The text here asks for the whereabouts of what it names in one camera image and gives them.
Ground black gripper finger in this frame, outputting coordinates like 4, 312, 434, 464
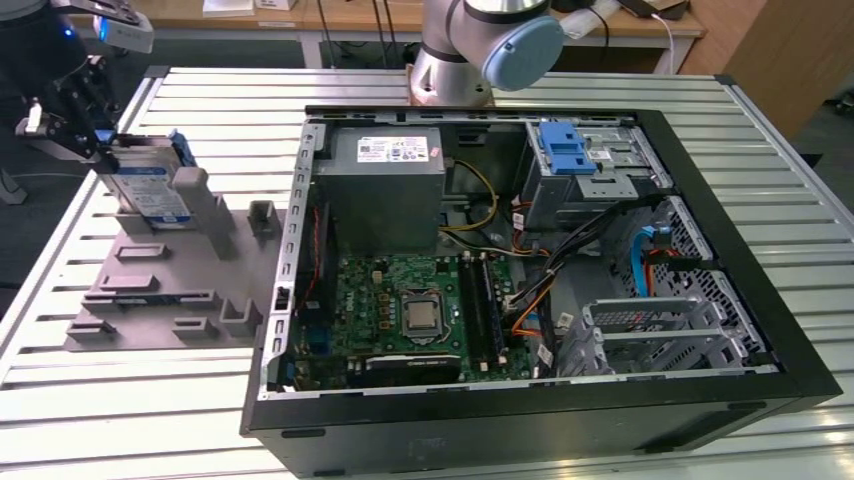
15, 96, 114, 175
44, 56, 116, 152

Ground hard disk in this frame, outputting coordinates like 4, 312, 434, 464
92, 127, 199, 234

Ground silver metal disk bay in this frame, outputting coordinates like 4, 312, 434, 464
579, 297, 749, 376

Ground wooden desk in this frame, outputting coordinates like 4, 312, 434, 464
0, 0, 709, 76

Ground grey parts rack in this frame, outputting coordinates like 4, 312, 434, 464
63, 168, 290, 354

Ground grey power supply unit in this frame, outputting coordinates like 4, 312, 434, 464
313, 125, 447, 256

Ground green motherboard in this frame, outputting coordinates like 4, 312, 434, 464
292, 252, 535, 389

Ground CPU socket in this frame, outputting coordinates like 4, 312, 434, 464
397, 288, 449, 346

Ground silver CPU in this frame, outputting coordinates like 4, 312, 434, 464
403, 301, 442, 331

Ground black graphics card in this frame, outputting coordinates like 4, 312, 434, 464
346, 352, 463, 387

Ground black RAM slot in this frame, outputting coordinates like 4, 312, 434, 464
463, 253, 487, 369

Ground blue plastic drive latch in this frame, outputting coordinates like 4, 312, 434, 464
539, 121, 599, 176

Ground dark blue RAM stick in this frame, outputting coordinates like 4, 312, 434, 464
483, 257, 507, 359

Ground metal optical drive cage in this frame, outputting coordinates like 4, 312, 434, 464
522, 119, 673, 231

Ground black open PC case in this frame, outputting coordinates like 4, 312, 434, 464
239, 103, 844, 476

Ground dark device on desk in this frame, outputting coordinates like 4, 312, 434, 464
617, 0, 689, 21

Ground brown wooden cabinet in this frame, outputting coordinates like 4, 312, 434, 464
679, 0, 854, 136

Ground thin red wire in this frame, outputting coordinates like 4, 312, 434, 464
303, 202, 334, 309

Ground yellow and black wire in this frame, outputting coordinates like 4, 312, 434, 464
439, 158, 502, 234

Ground black sleeved cable bundle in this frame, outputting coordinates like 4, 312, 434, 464
506, 197, 669, 311

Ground orange and red wires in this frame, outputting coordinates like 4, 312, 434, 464
510, 294, 555, 341

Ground white cable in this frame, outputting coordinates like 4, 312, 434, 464
650, 12, 679, 76

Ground blue flat data wire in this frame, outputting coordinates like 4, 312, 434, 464
626, 223, 677, 301

